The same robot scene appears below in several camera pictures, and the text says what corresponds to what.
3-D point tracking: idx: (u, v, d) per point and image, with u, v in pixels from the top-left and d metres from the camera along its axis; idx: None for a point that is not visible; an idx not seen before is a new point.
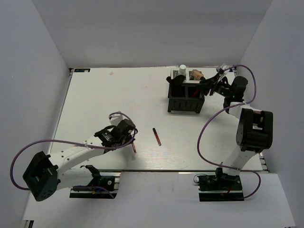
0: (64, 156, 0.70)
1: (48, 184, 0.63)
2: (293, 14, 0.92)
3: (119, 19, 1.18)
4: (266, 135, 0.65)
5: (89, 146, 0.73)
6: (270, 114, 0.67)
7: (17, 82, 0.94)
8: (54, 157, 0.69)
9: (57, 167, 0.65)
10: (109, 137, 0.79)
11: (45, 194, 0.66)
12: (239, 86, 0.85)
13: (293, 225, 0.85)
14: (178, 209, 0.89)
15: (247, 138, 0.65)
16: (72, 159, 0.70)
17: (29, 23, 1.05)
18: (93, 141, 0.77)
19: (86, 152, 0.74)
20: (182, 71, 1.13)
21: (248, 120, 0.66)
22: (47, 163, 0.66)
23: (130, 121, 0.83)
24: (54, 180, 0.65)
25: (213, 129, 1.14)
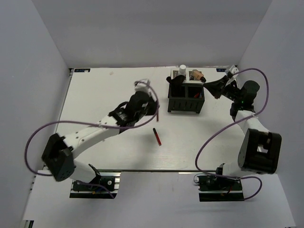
0: (78, 137, 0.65)
1: (65, 164, 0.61)
2: (293, 14, 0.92)
3: (119, 19, 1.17)
4: (270, 160, 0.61)
5: (103, 126, 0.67)
6: (279, 138, 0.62)
7: (17, 82, 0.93)
8: (70, 138, 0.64)
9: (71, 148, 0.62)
10: (123, 116, 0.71)
11: (64, 175, 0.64)
12: (248, 92, 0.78)
13: (293, 225, 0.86)
14: (178, 209, 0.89)
15: (250, 161, 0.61)
16: (88, 139, 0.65)
17: (29, 23, 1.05)
18: (108, 120, 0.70)
19: (101, 133, 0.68)
20: (182, 71, 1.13)
21: (253, 143, 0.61)
22: (63, 144, 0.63)
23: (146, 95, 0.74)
24: (71, 160, 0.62)
25: (214, 142, 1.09)
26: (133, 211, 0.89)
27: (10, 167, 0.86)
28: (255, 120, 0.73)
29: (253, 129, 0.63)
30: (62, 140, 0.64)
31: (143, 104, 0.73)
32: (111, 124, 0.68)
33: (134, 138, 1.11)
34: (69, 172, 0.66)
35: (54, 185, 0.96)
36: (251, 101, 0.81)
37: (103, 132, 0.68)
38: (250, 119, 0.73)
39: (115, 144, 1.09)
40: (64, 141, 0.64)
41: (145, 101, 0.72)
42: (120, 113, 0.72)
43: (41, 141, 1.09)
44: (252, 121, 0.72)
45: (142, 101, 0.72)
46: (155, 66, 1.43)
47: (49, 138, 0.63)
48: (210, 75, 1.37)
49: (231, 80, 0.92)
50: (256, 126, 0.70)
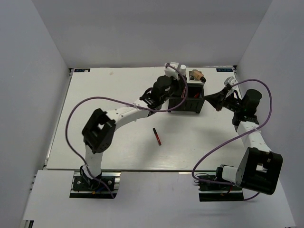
0: (118, 113, 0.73)
1: (107, 136, 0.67)
2: (293, 14, 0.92)
3: (119, 18, 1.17)
4: (269, 181, 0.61)
5: (137, 107, 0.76)
6: (280, 160, 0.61)
7: (17, 82, 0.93)
8: (111, 114, 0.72)
9: (114, 121, 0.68)
10: (151, 100, 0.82)
11: (103, 147, 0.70)
12: (251, 100, 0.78)
13: (293, 225, 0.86)
14: (178, 209, 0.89)
15: (248, 180, 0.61)
16: (126, 116, 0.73)
17: (29, 23, 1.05)
18: (140, 102, 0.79)
19: (136, 112, 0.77)
20: (182, 71, 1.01)
21: (253, 163, 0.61)
22: (106, 118, 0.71)
23: (166, 80, 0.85)
24: (111, 133, 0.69)
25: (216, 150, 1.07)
26: (133, 211, 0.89)
27: (10, 167, 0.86)
28: (257, 135, 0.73)
29: (254, 149, 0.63)
30: (104, 115, 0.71)
31: (167, 88, 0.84)
32: (144, 105, 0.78)
33: (134, 138, 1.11)
34: (105, 147, 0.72)
35: (54, 185, 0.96)
36: (254, 110, 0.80)
37: (137, 111, 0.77)
38: (251, 134, 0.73)
39: (115, 144, 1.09)
40: (106, 115, 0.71)
41: (167, 86, 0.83)
42: (148, 98, 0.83)
43: (41, 141, 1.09)
44: (253, 137, 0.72)
45: (166, 87, 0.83)
46: (155, 66, 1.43)
47: (93, 113, 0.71)
48: (210, 75, 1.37)
49: (231, 91, 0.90)
50: (257, 143, 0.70)
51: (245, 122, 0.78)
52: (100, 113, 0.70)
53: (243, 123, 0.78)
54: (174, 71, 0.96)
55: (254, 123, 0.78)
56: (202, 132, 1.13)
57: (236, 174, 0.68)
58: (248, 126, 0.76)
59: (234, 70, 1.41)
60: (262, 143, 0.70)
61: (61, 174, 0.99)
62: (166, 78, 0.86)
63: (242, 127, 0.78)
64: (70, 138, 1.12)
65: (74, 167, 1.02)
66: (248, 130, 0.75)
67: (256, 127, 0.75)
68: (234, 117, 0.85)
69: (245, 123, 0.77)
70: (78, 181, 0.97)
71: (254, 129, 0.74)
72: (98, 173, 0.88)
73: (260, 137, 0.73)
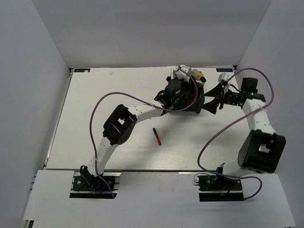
0: (138, 109, 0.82)
1: (129, 128, 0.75)
2: (292, 14, 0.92)
3: (119, 18, 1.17)
4: (270, 161, 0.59)
5: (155, 106, 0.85)
6: (282, 141, 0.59)
7: (17, 82, 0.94)
8: (132, 110, 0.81)
9: (135, 117, 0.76)
10: (164, 102, 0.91)
11: (123, 138, 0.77)
12: (250, 79, 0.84)
13: (293, 225, 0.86)
14: (178, 208, 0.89)
15: (249, 159, 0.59)
16: (145, 112, 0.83)
17: (29, 23, 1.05)
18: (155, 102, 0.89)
19: (152, 110, 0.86)
20: None
21: (255, 143, 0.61)
22: (127, 113, 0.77)
23: (176, 82, 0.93)
24: (132, 127, 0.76)
25: (218, 149, 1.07)
26: (133, 211, 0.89)
27: (11, 167, 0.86)
28: (262, 115, 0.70)
29: (258, 131, 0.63)
30: (126, 111, 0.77)
31: (177, 90, 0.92)
32: (158, 105, 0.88)
33: (134, 138, 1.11)
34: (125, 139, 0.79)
35: (54, 185, 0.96)
36: (253, 87, 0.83)
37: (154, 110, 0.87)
38: (257, 114, 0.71)
39: None
40: (127, 111, 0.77)
41: (177, 88, 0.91)
42: (162, 99, 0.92)
43: (41, 141, 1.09)
44: (259, 117, 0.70)
45: (177, 89, 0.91)
46: (155, 66, 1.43)
47: (115, 109, 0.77)
48: (210, 75, 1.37)
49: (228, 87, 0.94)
50: (261, 124, 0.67)
51: (252, 100, 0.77)
52: (122, 109, 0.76)
53: (249, 101, 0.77)
54: (184, 75, 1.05)
55: (261, 100, 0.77)
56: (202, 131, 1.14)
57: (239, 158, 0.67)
58: (254, 105, 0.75)
59: (234, 70, 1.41)
60: (267, 125, 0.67)
61: (61, 173, 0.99)
62: (176, 81, 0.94)
63: (248, 104, 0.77)
64: (70, 138, 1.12)
65: (74, 167, 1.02)
66: (253, 109, 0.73)
67: (262, 106, 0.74)
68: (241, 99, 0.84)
69: (251, 101, 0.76)
70: (78, 181, 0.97)
71: (260, 108, 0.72)
72: (102, 172, 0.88)
73: (265, 116, 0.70)
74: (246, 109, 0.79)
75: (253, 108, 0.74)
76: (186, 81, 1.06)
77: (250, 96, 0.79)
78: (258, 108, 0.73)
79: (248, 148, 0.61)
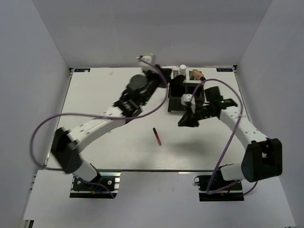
0: (83, 130, 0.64)
1: (73, 157, 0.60)
2: (292, 14, 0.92)
3: (119, 18, 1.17)
4: (275, 166, 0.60)
5: (108, 118, 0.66)
6: (280, 143, 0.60)
7: (17, 82, 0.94)
8: (75, 133, 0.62)
9: (77, 142, 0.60)
10: (128, 105, 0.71)
11: (72, 166, 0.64)
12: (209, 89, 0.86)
13: (293, 225, 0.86)
14: (178, 208, 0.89)
15: (259, 173, 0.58)
16: (92, 132, 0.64)
17: (29, 23, 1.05)
18: (112, 111, 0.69)
19: (107, 124, 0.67)
20: (182, 71, 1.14)
21: (258, 156, 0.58)
22: (68, 138, 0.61)
23: (141, 79, 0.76)
24: (77, 156, 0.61)
25: (217, 149, 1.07)
26: (133, 211, 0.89)
27: (11, 167, 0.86)
28: (246, 123, 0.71)
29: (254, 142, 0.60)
30: (66, 136, 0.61)
31: (143, 90, 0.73)
32: (117, 115, 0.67)
33: (134, 138, 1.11)
34: (73, 169, 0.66)
35: (54, 185, 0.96)
36: (219, 94, 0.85)
37: (108, 124, 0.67)
38: (242, 124, 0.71)
39: (115, 144, 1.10)
40: (68, 136, 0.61)
41: (143, 87, 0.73)
42: (126, 103, 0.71)
43: (41, 141, 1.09)
44: (244, 127, 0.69)
45: (142, 88, 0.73)
46: (156, 66, 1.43)
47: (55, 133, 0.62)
48: (210, 75, 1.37)
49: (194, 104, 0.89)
50: (251, 133, 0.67)
51: (227, 109, 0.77)
52: (60, 136, 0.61)
53: (225, 110, 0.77)
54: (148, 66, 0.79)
55: (234, 107, 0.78)
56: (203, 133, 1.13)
57: (242, 170, 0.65)
58: (232, 114, 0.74)
59: (234, 70, 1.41)
60: (255, 132, 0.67)
61: (61, 174, 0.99)
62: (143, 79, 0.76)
63: (225, 115, 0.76)
64: None
65: None
66: (235, 120, 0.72)
67: (240, 113, 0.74)
68: (213, 109, 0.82)
69: (227, 111, 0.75)
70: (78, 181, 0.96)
71: (241, 117, 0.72)
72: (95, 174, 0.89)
73: (249, 123, 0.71)
74: (225, 120, 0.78)
75: (233, 118, 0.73)
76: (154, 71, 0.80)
77: (221, 104, 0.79)
78: (238, 117, 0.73)
79: (255, 166, 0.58)
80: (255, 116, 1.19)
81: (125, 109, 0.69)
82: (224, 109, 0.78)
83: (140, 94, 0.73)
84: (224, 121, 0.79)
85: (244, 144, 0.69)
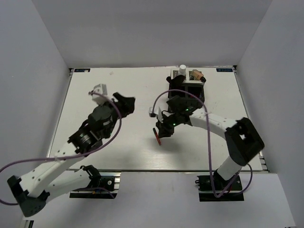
0: (34, 177, 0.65)
1: (29, 203, 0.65)
2: (292, 14, 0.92)
3: (119, 18, 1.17)
4: (256, 140, 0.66)
5: (60, 159, 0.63)
6: (247, 120, 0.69)
7: (17, 82, 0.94)
8: (27, 180, 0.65)
9: (28, 192, 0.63)
10: (87, 138, 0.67)
11: (34, 209, 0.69)
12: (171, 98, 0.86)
13: (293, 225, 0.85)
14: (178, 208, 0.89)
15: (247, 154, 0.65)
16: (42, 179, 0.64)
17: (29, 23, 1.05)
18: (66, 149, 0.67)
19: (59, 166, 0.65)
20: (182, 71, 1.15)
21: (236, 138, 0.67)
22: (20, 187, 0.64)
23: (103, 112, 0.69)
24: (32, 201, 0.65)
25: (219, 150, 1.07)
26: (133, 211, 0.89)
27: (11, 167, 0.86)
28: (214, 116, 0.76)
29: (229, 128, 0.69)
30: (18, 185, 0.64)
31: (106, 121, 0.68)
32: (72, 154, 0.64)
33: (134, 139, 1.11)
34: (39, 208, 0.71)
35: None
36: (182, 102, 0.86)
37: (59, 166, 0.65)
38: (211, 118, 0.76)
39: (116, 144, 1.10)
40: (19, 185, 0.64)
41: (107, 118, 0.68)
42: (85, 135, 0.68)
43: (41, 141, 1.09)
44: (214, 118, 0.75)
45: (105, 119, 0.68)
46: (156, 66, 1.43)
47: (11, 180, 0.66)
48: (210, 75, 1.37)
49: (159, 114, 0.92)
50: (223, 122, 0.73)
51: (194, 113, 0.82)
52: (13, 185, 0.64)
53: (193, 115, 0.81)
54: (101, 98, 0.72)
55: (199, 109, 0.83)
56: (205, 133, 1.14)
57: (232, 157, 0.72)
58: (199, 115, 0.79)
59: (234, 70, 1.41)
60: (226, 120, 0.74)
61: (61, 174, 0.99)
62: (105, 110, 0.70)
63: (194, 118, 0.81)
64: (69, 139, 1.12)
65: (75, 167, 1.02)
66: (205, 119, 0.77)
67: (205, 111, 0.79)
68: (182, 118, 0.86)
69: (194, 114, 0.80)
70: None
71: (206, 114, 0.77)
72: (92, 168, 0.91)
73: (215, 116, 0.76)
74: (196, 123, 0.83)
75: (202, 118, 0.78)
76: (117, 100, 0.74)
77: (187, 112, 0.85)
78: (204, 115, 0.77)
79: (238, 147, 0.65)
80: (255, 116, 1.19)
81: (79, 146, 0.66)
82: (192, 114, 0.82)
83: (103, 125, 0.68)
84: (197, 125, 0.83)
85: (222, 135, 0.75)
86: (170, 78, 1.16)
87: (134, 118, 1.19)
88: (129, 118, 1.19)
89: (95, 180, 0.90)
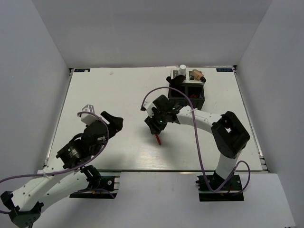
0: (25, 193, 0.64)
1: (21, 217, 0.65)
2: (292, 14, 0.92)
3: (119, 18, 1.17)
4: (242, 133, 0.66)
5: (48, 175, 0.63)
6: (232, 113, 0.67)
7: (17, 83, 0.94)
8: (18, 195, 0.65)
9: (19, 207, 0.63)
10: (75, 151, 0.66)
11: (27, 222, 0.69)
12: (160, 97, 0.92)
13: (293, 225, 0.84)
14: (178, 208, 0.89)
15: (234, 147, 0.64)
16: (33, 194, 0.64)
17: (29, 23, 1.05)
18: (54, 164, 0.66)
19: (50, 181, 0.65)
20: (182, 71, 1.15)
21: (222, 132, 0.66)
22: (12, 203, 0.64)
23: (97, 128, 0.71)
24: (24, 215, 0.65)
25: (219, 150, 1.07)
26: (133, 211, 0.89)
27: (11, 167, 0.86)
28: (199, 112, 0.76)
29: (215, 123, 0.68)
30: (10, 200, 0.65)
31: (99, 137, 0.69)
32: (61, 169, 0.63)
33: (133, 139, 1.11)
34: (34, 219, 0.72)
35: None
36: (168, 102, 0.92)
37: (50, 181, 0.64)
38: (196, 115, 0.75)
39: (115, 144, 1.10)
40: (11, 200, 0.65)
41: (99, 134, 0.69)
42: (73, 148, 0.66)
43: (41, 141, 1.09)
44: (201, 115, 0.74)
45: (99, 135, 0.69)
46: (155, 66, 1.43)
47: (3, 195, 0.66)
48: (210, 75, 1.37)
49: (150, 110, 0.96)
50: (208, 117, 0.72)
51: (180, 111, 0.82)
52: (6, 199, 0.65)
53: (180, 113, 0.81)
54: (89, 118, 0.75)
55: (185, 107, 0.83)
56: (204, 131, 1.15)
57: (221, 150, 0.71)
58: (186, 112, 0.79)
59: (234, 70, 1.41)
60: (211, 115, 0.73)
61: None
62: (96, 126, 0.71)
63: (182, 117, 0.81)
64: (69, 139, 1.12)
65: None
66: (191, 116, 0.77)
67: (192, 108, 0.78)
68: (169, 117, 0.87)
69: (181, 112, 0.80)
70: None
71: (193, 110, 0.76)
72: (91, 167, 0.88)
73: (201, 112, 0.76)
74: (184, 120, 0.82)
75: (189, 115, 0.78)
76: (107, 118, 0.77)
77: (174, 111, 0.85)
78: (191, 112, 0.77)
79: (225, 141, 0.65)
80: (255, 116, 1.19)
81: (67, 160, 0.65)
82: (178, 112, 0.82)
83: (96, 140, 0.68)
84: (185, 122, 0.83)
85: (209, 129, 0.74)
86: (170, 78, 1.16)
87: (134, 118, 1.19)
88: (129, 118, 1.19)
89: (96, 179, 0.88)
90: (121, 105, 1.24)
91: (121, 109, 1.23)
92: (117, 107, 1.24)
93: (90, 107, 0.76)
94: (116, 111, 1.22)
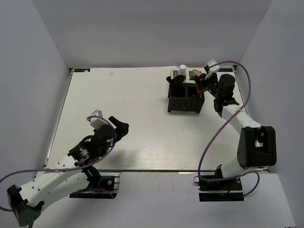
0: (34, 187, 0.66)
1: (25, 213, 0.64)
2: (292, 14, 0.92)
3: (119, 19, 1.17)
4: (269, 154, 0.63)
5: (60, 171, 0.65)
6: (272, 131, 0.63)
7: (17, 82, 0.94)
8: (26, 189, 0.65)
9: (27, 201, 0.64)
10: (86, 151, 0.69)
11: (27, 220, 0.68)
12: (226, 85, 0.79)
13: (293, 225, 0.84)
14: (178, 208, 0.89)
15: (252, 158, 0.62)
16: (43, 188, 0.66)
17: (29, 23, 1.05)
18: (66, 161, 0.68)
19: (59, 177, 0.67)
20: (182, 71, 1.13)
21: (251, 140, 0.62)
22: (18, 197, 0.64)
23: (108, 129, 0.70)
24: (29, 211, 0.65)
25: (218, 148, 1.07)
26: (132, 211, 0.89)
27: (10, 167, 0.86)
28: (244, 115, 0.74)
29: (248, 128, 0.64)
30: (18, 194, 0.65)
31: (110, 138, 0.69)
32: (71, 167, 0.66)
33: (133, 139, 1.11)
34: (34, 218, 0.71)
35: None
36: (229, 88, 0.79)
37: (59, 177, 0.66)
38: (239, 115, 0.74)
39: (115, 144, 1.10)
40: (19, 194, 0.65)
41: (109, 136, 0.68)
42: (84, 148, 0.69)
43: (41, 141, 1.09)
44: (241, 117, 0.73)
45: (108, 137, 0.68)
46: (156, 66, 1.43)
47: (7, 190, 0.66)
48: None
49: (209, 74, 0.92)
50: (247, 122, 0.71)
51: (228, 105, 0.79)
52: (13, 193, 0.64)
53: (227, 108, 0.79)
54: (98, 122, 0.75)
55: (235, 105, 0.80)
56: (204, 128, 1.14)
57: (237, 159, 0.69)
58: (232, 109, 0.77)
59: (234, 70, 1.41)
60: (251, 121, 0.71)
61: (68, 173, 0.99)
62: (105, 127, 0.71)
63: (226, 111, 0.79)
64: (69, 139, 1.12)
65: None
66: (233, 112, 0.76)
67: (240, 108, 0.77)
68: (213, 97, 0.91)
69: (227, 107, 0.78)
70: None
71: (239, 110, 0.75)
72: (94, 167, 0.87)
73: (246, 116, 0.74)
74: (225, 115, 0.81)
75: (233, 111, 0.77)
76: (115, 121, 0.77)
77: (224, 104, 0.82)
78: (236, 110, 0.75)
79: (246, 148, 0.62)
80: (254, 116, 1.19)
81: (78, 159, 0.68)
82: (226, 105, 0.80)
83: (105, 142, 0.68)
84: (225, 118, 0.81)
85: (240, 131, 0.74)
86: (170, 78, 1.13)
87: (134, 117, 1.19)
88: (128, 118, 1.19)
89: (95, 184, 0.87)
90: (121, 105, 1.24)
91: (122, 109, 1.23)
92: (117, 107, 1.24)
93: (99, 111, 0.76)
94: (115, 111, 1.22)
